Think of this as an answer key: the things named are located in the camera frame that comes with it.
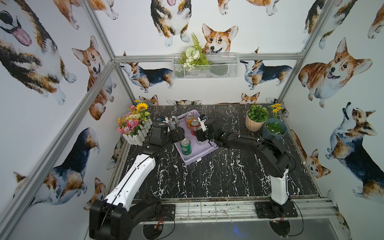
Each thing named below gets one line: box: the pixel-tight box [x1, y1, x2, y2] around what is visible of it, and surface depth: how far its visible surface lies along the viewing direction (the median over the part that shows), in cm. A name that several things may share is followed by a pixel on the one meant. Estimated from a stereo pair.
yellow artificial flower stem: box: [271, 103, 283, 121], surface depth 97 cm
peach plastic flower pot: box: [245, 109, 267, 131], surface depth 100 cm
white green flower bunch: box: [176, 32, 210, 72], surface depth 82 cm
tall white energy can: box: [168, 115, 178, 131], surface depth 97 cm
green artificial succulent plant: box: [248, 104, 269, 123], surface depth 99 cm
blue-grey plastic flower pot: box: [262, 118, 288, 140], surface depth 99 cm
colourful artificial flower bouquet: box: [117, 100, 151, 137], surface depth 94 cm
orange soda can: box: [185, 113, 195, 130], surface depth 102 cm
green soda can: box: [180, 138, 192, 156], surface depth 90 cm
